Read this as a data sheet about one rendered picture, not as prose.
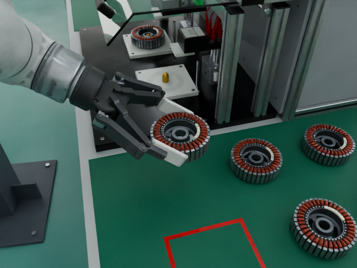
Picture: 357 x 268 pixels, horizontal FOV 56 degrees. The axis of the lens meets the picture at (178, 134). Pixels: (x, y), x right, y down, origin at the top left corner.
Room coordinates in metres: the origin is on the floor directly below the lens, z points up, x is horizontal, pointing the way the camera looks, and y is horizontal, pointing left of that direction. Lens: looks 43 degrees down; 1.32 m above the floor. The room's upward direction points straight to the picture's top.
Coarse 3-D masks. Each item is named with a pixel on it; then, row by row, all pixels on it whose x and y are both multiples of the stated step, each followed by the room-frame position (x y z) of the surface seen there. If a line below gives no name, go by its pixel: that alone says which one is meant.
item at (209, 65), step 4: (204, 56) 0.87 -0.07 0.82; (208, 56) 0.87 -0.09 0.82; (204, 60) 0.85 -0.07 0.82; (208, 60) 0.85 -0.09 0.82; (212, 60) 0.84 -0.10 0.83; (204, 64) 0.85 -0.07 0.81; (208, 64) 0.82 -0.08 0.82; (212, 64) 0.82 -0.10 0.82; (204, 68) 0.85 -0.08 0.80; (208, 68) 0.82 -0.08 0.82; (212, 68) 0.80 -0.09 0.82; (216, 68) 0.81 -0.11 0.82; (204, 72) 0.85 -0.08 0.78; (208, 72) 0.81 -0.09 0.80; (212, 72) 0.80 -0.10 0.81; (204, 76) 0.85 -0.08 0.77; (208, 76) 0.81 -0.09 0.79; (212, 76) 0.80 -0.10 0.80; (208, 80) 0.81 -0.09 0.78; (212, 80) 0.80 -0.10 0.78; (212, 84) 0.80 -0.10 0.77
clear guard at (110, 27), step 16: (112, 0) 0.73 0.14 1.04; (128, 0) 0.66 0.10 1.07; (144, 0) 0.66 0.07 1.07; (160, 0) 0.66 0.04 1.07; (176, 0) 0.66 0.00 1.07; (192, 0) 0.66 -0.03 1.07; (208, 0) 0.66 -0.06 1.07; (224, 0) 0.66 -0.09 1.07; (128, 16) 0.61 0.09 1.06; (112, 32) 0.61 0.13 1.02
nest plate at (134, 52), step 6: (126, 36) 1.08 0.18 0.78; (126, 42) 1.04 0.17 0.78; (168, 42) 1.04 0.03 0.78; (126, 48) 1.01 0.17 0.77; (132, 48) 0.99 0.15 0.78; (138, 48) 0.99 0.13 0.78; (156, 48) 0.99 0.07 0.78; (162, 48) 0.99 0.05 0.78; (168, 48) 0.99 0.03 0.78; (132, 54) 0.95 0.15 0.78; (138, 54) 0.95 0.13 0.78; (144, 54) 0.96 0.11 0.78; (150, 54) 0.96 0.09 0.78; (156, 54) 0.97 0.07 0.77; (162, 54) 0.97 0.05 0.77
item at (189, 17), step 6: (162, 12) 1.02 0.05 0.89; (168, 12) 1.02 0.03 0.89; (174, 12) 1.03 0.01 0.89; (180, 12) 1.03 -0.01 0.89; (186, 12) 1.04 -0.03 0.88; (192, 12) 1.04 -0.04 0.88; (156, 18) 1.02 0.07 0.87; (162, 18) 1.02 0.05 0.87; (186, 18) 1.10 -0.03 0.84; (192, 18) 1.05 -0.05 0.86; (192, 24) 1.05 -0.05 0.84
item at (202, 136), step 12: (156, 120) 0.49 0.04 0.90; (168, 120) 0.49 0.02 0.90; (180, 120) 0.49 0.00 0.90; (192, 120) 0.49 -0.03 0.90; (204, 120) 0.49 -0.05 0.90; (156, 132) 0.45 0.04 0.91; (168, 132) 0.48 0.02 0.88; (180, 132) 0.47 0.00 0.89; (192, 132) 0.48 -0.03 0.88; (204, 132) 0.45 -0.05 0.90; (168, 144) 0.42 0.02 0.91; (180, 144) 0.43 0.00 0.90; (192, 144) 0.42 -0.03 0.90; (204, 144) 0.43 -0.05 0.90; (192, 156) 0.41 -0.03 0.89
